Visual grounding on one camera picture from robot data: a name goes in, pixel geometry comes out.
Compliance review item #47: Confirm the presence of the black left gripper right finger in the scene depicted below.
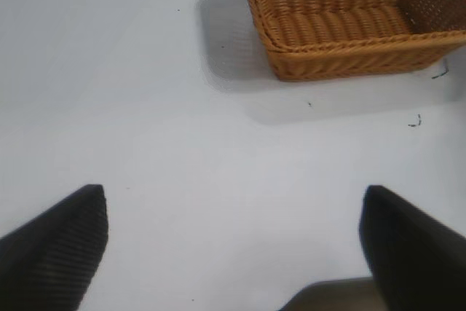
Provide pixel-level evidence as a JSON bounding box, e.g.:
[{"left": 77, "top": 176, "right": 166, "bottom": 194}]
[{"left": 358, "top": 184, "right": 466, "bottom": 311}]

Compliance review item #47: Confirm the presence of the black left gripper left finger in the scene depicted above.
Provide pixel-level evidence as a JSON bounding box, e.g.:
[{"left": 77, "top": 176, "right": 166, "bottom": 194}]
[{"left": 0, "top": 184, "right": 109, "bottom": 311}]

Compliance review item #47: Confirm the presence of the brown woven wicker basket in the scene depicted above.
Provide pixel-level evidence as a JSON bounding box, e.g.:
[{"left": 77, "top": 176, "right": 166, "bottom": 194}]
[{"left": 240, "top": 0, "right": 466, "bottom": 82}]

